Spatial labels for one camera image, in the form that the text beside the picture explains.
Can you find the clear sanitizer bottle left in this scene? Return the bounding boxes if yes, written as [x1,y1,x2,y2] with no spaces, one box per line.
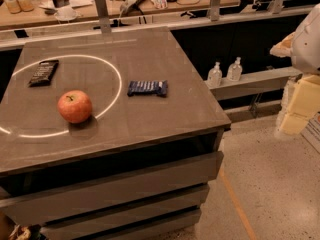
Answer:
[207,62,222,88]

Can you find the black rxbar chocolate bar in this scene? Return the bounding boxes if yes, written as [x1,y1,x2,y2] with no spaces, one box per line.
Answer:
[28,60,59,87]

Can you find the clear sanitizer bottle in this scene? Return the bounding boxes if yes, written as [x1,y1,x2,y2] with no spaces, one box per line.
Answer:
[207,62,222,88]
[227,57,242,81]

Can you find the grey metal post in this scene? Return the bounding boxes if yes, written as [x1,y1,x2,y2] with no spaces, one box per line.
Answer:
[95,0,111,34]
[207,0,221,21]

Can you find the grey metal post right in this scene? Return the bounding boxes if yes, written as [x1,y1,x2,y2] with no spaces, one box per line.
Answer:
[207,0,221,21]

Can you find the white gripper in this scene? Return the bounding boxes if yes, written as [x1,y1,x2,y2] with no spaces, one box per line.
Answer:
[270,4,320,135]

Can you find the white patterned cup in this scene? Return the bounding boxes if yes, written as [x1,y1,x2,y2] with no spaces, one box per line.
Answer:
[151,0,167,9]

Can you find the clear sanitizer bottle right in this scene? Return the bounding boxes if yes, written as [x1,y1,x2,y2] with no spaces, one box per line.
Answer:
[227,57,242,81]

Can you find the grey drawer cabinet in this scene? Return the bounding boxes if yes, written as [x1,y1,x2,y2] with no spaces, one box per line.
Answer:
[0,127,223,240]

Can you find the grey metal post left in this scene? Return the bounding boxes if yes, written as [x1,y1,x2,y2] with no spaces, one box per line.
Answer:
[95,0,111,34]

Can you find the white power strip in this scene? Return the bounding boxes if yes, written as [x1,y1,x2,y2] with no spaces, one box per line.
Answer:
[120,0,144,14]

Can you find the glass jar orange liquid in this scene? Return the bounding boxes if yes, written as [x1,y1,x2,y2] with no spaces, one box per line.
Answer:
[4,0,21,14]

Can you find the red apple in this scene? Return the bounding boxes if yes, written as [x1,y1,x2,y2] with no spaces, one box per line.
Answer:
[57,90,92,124]

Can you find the blue rxbar blueberry bar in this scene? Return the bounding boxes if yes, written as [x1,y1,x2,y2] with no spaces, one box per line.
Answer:
[127,81,168,97]

